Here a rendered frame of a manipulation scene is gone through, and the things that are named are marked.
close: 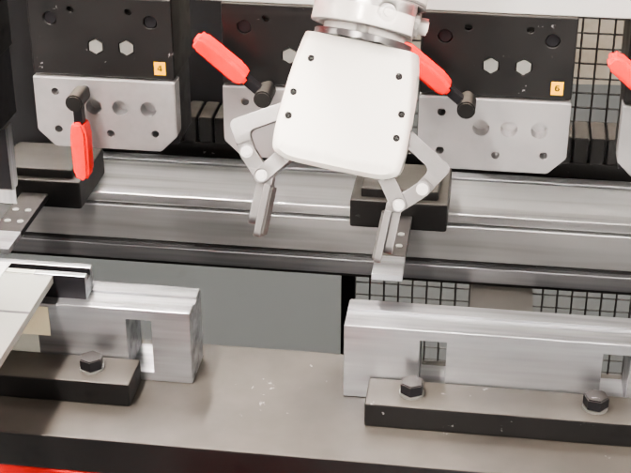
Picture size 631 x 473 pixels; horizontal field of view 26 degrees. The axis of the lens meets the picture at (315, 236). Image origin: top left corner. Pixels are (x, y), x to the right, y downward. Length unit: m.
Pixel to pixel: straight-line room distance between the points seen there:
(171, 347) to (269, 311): 1.87
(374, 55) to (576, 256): 0.79
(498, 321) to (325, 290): 2.01
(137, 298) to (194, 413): 0.15
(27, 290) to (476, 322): 0.50
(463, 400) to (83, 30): 0.57
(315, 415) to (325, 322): 1.86
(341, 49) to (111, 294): 0.66
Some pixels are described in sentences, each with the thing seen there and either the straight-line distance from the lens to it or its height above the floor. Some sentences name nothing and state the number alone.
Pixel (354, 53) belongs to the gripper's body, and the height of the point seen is 1.41.
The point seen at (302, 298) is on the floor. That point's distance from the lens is 3.49.
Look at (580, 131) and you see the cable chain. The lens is 1.86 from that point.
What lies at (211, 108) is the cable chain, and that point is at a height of 1.04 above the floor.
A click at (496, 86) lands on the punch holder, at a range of 1.37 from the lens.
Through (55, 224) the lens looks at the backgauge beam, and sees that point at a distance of 1.84.
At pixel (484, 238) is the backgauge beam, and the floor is 0.95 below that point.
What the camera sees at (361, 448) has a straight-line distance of 1.49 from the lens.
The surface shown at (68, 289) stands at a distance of 1.59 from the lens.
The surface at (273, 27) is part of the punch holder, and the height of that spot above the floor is 1.32.
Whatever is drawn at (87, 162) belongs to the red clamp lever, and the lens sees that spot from 1.43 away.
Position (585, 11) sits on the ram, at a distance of 1.35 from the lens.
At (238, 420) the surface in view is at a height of 0.87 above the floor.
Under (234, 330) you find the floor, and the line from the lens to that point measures 3.37.
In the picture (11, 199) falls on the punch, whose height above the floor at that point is 1.09.
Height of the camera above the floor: 1.76
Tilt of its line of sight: 28 degrees down
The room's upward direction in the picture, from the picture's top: straight up
